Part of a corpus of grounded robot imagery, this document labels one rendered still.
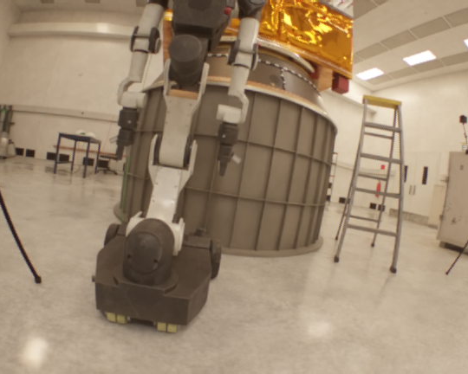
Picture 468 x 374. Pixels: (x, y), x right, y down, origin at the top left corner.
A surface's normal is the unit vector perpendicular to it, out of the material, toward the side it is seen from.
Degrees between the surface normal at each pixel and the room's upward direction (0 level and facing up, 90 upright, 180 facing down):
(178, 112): 100
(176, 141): 86
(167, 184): 60
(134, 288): 90
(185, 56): 90
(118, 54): 90
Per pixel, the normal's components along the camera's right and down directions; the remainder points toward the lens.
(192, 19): 0.10, 0.33
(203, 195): -0.07, 0.04
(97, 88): 0.29, 0.10
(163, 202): 0.21, -0.43
